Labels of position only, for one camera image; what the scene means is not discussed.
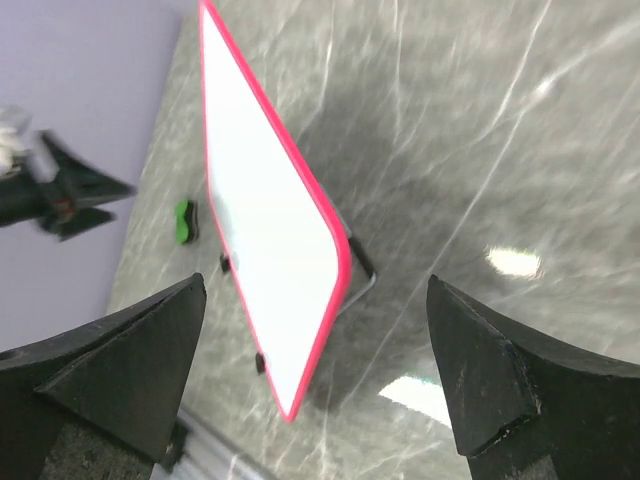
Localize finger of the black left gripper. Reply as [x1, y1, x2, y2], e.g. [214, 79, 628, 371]
[57, 208, 115, 241]
[47, 132, 136, 205]

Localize black left whiteboard clip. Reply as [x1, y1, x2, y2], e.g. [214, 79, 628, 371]
[219, 253, 231, 275]

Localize aluminium mounting rail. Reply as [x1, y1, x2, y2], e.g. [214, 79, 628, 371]
[151, 406, 277, 479]

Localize green whiteboard eraser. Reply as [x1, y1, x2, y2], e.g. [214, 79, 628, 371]
[174, 199, 199, 245]

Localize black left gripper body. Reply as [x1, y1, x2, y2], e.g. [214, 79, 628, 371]
[37, 130, 80, 235]

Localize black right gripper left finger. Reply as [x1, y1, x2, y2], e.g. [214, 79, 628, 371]
[1, 273, 206, 479]

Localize black whiteboard clip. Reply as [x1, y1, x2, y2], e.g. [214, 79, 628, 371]
[255, 352, 266, 375]
[219, 253, 231, 275]

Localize black right whiteboard clip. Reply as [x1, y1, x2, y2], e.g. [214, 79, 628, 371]
[255, 352, 266, 375]

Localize pink framed whiteboard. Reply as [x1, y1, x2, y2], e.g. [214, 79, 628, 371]
[200, 1, 352, 422]

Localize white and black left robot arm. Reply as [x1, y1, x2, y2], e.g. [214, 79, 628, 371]
[1, 130, 136, 241]

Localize grey wire whiteboard stand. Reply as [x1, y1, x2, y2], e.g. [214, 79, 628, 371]
[339, 221, 378, 314]

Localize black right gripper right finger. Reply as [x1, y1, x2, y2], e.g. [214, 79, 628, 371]
[426, 276, 639, 479]

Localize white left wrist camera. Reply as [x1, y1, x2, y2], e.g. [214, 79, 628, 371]
[1, 105, 32, 178]

